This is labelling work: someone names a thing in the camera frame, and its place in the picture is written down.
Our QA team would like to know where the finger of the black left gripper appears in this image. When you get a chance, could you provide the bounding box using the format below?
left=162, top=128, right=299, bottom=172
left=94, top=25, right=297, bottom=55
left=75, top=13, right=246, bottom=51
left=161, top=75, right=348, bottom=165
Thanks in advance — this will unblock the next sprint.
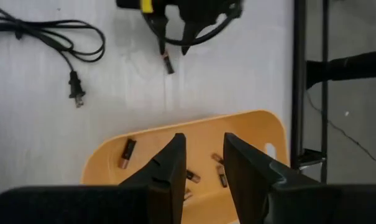
left=180, top=21, right=204, bottom=56
left=155, top=14, right=171, bottom=57

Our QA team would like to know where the tan wooden box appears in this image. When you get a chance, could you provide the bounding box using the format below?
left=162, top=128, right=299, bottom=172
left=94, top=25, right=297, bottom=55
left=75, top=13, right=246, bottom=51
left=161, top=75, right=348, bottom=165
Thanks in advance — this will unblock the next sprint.
left=80, top=109, right=290, bottom=224

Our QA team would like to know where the black power cord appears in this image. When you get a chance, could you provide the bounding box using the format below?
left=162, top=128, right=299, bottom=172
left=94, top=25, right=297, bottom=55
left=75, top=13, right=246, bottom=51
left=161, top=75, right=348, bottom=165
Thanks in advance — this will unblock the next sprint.
left=0, top=0, right=106, bottom=109

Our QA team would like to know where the black padded bar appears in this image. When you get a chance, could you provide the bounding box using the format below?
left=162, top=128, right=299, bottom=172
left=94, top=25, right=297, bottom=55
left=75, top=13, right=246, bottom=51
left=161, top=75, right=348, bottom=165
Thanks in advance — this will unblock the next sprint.
left=305, top=49, right=376, bottom=90

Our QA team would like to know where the black copper cylindrical battery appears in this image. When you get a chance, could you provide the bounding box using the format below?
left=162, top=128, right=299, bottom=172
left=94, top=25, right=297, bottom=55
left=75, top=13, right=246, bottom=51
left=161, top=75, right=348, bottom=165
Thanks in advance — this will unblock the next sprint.
left=118, top=139, right=137, bottom=170
left=162, top=51, right=175, bottom=75
left=186, top=169, right=202, bottom=184
left=216, top=164, right=229, bottom=189
left=211, top=152, right=225, bottom=165

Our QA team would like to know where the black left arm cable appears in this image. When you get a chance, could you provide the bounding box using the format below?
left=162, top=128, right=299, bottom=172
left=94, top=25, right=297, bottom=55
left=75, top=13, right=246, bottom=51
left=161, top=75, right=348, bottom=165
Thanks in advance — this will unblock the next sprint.
left=116, top=0, right=243, bottom=47

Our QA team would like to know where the black metal table frame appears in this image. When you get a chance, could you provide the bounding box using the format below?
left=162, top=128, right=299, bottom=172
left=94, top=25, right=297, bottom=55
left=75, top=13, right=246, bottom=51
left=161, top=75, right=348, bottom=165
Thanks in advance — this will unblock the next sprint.
left=290, top=0, right=330, bottom=184

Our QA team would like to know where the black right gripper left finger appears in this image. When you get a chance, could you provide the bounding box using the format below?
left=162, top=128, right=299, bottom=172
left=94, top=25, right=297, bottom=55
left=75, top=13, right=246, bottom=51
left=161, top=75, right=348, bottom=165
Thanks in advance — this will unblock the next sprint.
left=119, top=133, right=188, bottom=224

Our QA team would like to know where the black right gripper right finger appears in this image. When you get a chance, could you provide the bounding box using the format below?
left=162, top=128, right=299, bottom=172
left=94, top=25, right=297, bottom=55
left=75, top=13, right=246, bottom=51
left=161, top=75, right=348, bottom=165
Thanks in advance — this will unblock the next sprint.
left=223, top=132, right=321, bottom=224

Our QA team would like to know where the thin black floor cable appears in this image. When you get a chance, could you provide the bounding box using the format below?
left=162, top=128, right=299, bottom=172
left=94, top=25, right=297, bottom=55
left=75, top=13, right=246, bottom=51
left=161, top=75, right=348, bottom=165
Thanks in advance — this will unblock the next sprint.
left=305, top=90, right=376, bottom=170

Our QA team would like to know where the yellow left cable tag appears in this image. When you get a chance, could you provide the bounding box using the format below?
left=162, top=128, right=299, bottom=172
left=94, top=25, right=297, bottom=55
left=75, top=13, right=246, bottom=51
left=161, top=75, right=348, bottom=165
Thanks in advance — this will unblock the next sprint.
left=140, top=0, right=154, bottom=14

